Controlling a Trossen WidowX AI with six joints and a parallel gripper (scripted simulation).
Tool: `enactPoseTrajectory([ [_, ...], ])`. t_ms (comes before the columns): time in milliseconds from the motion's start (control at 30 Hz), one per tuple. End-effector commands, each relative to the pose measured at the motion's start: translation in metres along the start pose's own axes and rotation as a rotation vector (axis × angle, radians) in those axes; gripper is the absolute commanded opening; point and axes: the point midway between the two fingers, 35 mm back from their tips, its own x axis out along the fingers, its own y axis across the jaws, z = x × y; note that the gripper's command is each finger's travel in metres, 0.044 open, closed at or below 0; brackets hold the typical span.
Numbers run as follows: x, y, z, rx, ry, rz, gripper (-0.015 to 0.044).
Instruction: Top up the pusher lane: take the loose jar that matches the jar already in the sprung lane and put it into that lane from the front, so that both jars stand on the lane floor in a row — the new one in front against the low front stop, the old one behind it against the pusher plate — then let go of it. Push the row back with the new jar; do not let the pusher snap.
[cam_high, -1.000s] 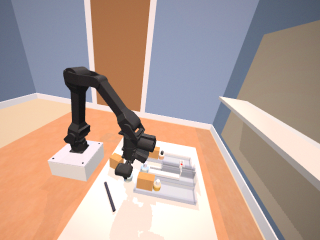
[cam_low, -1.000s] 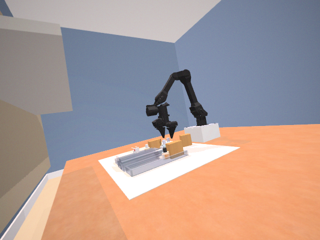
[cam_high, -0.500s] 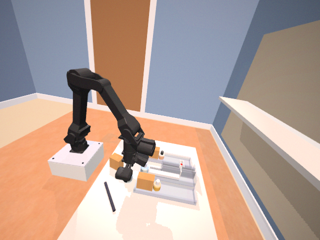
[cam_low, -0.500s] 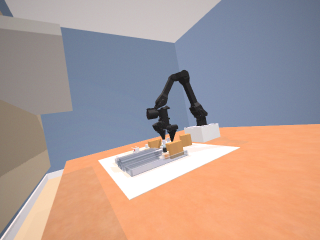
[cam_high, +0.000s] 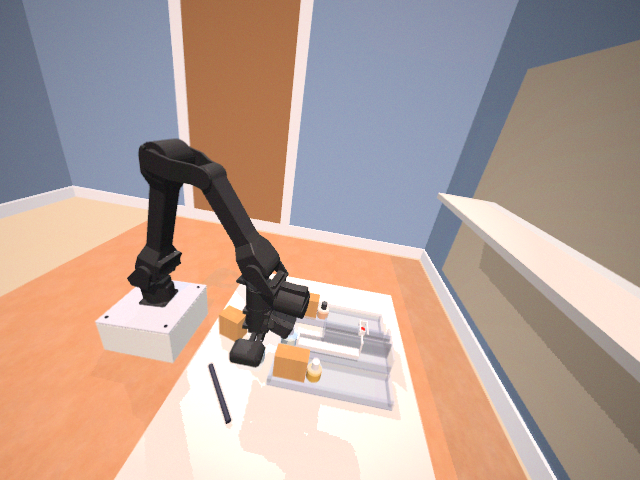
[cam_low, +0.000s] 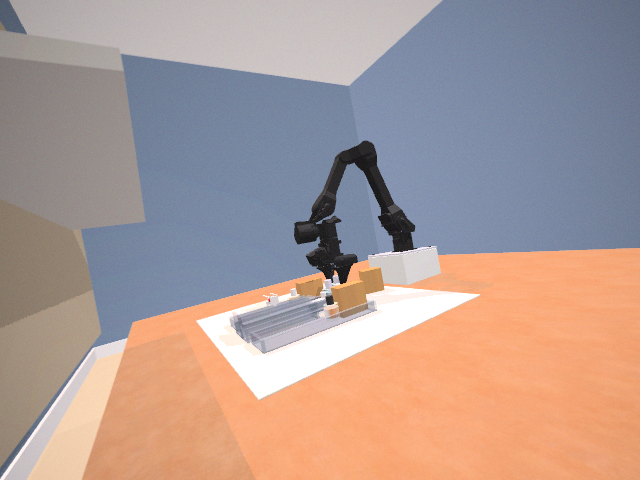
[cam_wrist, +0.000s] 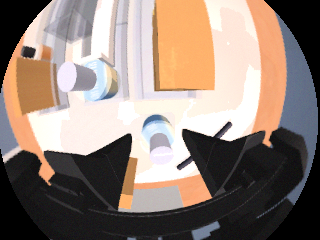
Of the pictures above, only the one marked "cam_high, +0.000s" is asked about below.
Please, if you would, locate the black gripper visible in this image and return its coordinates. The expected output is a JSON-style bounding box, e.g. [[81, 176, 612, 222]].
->
[[229, 304, 273, 368]]

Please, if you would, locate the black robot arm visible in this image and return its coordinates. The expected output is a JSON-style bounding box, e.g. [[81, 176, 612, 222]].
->
[[127, 138, 311, 339]]

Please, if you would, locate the dark grey long thin bar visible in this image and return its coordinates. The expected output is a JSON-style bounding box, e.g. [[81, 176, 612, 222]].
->
[[207, 363, 231, 424]]

